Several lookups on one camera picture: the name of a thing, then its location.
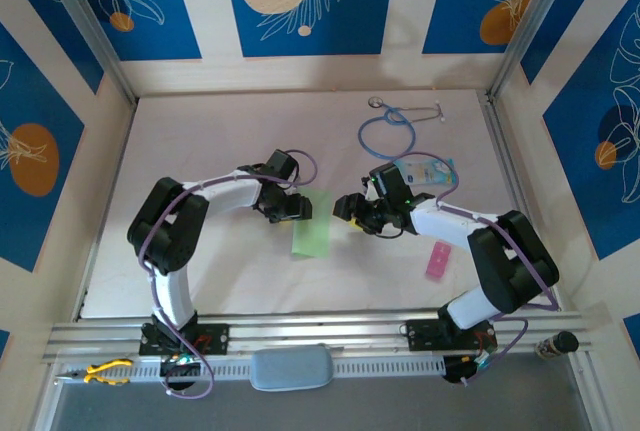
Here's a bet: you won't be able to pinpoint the light green paper sheet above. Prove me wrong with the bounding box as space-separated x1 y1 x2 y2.
290 189 335 258

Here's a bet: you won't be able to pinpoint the light blue wipes packet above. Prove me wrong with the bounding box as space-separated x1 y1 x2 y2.
393 157 459 187

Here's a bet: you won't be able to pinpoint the blue stethoscope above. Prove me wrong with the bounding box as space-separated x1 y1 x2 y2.
357 95 446 161

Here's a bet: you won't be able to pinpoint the pink plastic case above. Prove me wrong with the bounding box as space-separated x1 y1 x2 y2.
424 240 451 282

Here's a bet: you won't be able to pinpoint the grey blue pouch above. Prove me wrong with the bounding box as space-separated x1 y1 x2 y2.
248 344 335 392

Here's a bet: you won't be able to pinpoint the black electronics module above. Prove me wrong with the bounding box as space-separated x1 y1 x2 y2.
443 353 499 385
158 355 202 392

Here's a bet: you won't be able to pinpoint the grey metal panel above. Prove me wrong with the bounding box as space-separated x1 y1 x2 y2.
49 354 591 431

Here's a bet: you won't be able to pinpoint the small dark capped bottle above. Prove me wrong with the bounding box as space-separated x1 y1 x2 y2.
535 330 580 360

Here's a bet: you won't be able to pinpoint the aluminium side rail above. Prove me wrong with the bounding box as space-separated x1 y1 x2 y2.
477 90 564 312

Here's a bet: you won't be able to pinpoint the aluminium mounting rail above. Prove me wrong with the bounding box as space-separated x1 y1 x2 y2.
42 306 594 366

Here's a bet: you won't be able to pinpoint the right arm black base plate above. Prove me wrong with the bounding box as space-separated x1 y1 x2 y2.
407 319 499 352

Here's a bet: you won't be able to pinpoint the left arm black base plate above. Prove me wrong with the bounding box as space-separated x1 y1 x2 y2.
138 323 231 356

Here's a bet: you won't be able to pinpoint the white slotted cable duct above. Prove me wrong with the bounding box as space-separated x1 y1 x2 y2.
54 354 447 386

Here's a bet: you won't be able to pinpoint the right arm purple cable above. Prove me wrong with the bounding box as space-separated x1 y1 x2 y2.
394 151 560 388

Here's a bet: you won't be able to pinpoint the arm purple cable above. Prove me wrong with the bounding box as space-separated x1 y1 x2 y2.
394 151 560 388
138 149 320 400

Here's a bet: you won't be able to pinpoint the aluminium frame post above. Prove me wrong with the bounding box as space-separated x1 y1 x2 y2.
37 0 139 105
489 0 576 100

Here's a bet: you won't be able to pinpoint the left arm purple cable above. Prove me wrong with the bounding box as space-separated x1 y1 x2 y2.
138 149 320 400

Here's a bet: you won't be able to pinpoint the yellow handled pliers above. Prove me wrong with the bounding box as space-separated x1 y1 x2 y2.
54 358 135 386

